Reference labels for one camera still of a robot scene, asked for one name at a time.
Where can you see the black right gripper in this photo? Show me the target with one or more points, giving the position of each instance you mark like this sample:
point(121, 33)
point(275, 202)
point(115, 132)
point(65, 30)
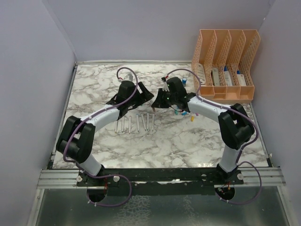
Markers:
point(158, 103)

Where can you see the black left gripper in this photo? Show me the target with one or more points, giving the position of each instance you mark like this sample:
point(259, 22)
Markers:
point(144, 96)

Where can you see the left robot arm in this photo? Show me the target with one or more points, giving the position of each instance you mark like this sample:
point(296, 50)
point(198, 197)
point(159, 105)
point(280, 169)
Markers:
point(76, 139)

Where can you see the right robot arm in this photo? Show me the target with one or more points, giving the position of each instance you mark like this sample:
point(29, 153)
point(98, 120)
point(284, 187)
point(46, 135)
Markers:
point(235, 126)

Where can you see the blue grey stamp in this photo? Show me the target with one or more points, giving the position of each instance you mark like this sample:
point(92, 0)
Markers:
point(184, 80)

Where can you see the white box in organizer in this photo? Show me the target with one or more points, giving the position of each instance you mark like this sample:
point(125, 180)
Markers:
point(201, 73)

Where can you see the orange file organizer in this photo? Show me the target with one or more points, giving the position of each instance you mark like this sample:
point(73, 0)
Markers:
point(234, 48)

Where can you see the blue white box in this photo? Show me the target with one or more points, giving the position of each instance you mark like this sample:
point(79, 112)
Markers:
point(227, 76)

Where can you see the red white box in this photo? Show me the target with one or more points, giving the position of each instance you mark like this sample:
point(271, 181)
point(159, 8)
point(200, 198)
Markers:
point(241, 79)

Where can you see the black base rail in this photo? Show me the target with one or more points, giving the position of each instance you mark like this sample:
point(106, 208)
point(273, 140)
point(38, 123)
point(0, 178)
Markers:
point(160, 181)

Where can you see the aluminium frame rail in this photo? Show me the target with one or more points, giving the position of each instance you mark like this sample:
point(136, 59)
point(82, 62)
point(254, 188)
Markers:
point(66, 178)

